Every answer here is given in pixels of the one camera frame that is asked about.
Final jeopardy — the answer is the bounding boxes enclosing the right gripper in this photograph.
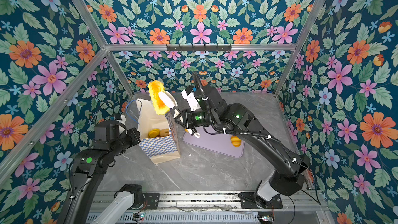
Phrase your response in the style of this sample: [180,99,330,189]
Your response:
[172,108,219,130]

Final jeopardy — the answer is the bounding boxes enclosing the lilac plastic tray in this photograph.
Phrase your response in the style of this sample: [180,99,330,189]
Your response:
[183,127,245,158]

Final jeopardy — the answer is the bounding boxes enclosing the yellow oval bread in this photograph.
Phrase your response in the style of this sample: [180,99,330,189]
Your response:
[148,129,160,139]

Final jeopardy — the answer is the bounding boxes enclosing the checkered paper bag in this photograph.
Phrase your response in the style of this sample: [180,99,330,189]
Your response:
[124,94,180,164]

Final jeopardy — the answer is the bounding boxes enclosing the braided bagel bread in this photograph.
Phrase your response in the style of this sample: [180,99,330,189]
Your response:
[159,129,170,137]

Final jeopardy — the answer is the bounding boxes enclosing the long ridged glazed bread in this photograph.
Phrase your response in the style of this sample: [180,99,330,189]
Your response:
[148,80,170,115]

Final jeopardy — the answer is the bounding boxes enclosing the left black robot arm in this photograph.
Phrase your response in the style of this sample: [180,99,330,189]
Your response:
[58,120,141,224]

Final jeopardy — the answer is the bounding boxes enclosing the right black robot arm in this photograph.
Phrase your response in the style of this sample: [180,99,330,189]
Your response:
[175,86,309,202]

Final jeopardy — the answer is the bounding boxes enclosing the small striped round bun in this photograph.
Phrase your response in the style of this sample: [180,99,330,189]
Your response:
[230,136,243,147]

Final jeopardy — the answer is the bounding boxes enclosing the black hook rail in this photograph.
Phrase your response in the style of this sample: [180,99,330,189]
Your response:
[166,44,232,52]

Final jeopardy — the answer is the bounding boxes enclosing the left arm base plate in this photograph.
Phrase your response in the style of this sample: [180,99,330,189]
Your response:
[118,192,161,211]

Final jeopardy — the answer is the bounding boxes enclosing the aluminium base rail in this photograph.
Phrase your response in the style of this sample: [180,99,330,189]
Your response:
[84,190,335,224]

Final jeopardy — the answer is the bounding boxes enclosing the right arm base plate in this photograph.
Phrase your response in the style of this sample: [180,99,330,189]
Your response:
[237,192,283,210]

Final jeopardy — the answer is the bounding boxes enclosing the aluminium frame bars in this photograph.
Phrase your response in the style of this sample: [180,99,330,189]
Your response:
[1,0,326,187]

